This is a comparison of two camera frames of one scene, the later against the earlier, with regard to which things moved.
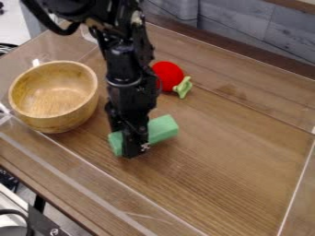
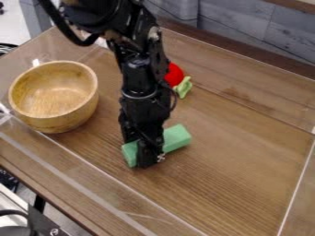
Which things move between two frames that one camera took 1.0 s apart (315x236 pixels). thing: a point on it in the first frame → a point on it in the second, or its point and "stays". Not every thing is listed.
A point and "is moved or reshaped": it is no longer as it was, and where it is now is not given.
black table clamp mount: (40, 225) stays
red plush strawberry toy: (171, 77) stays
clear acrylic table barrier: (227, 169) stays
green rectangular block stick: (162, 129) is moved or reshaped
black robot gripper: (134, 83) → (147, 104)
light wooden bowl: (53, 95) stays
